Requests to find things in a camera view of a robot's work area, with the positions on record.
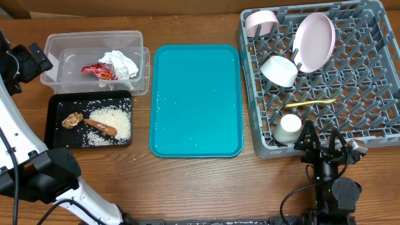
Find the white cup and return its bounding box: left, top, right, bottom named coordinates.
left=272, top=114, right=302, bottom=144

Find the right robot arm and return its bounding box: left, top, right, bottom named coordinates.
left=294, top=121, right=368, bottom=224

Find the grey dishwasher rack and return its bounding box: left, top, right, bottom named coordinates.
left=238, top=1, right=399, bottom=159

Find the white bowl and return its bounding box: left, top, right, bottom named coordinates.
left=260, top=56, right=298, bottom=88

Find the brown food scrap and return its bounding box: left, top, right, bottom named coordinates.
left=62, top=112, right=83, bottom=129

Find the red snack wrapper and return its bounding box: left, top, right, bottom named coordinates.
left=81, top=63, right=117, bottom=80

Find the spilled white rice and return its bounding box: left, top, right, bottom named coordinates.
left=56, top=97, right=132, bottom=147

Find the large white plate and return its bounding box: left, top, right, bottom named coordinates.
left=292, top=12, right=336, bottom=73

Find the white napkin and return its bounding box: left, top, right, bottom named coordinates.
left=98, top=51, right=139, bottom=80

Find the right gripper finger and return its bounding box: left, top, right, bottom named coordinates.
left=327, top=128, right=350, bottom=154
left=294, top=120, right=321, bottom=150

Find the brown sausage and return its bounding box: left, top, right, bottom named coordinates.
left=83, top=119, right=118, bottom=136

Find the black tray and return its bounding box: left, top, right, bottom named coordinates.
left=44, top=91, right=132, bottom=149

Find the clear plastic bin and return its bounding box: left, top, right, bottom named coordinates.
left=40, top=31, right=151, bottom=96

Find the teal serving tray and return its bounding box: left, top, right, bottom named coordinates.
left=149, top=44, right=244, bottom=158

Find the pink bowl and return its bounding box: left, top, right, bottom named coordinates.
left=244, top=10, right=279, bottom=38

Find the yellow plastic spoon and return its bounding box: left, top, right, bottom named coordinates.
left=284, top=98, right=336, bottom=108

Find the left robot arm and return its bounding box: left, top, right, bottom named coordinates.
left=1, top=36, right=135, bottom=224

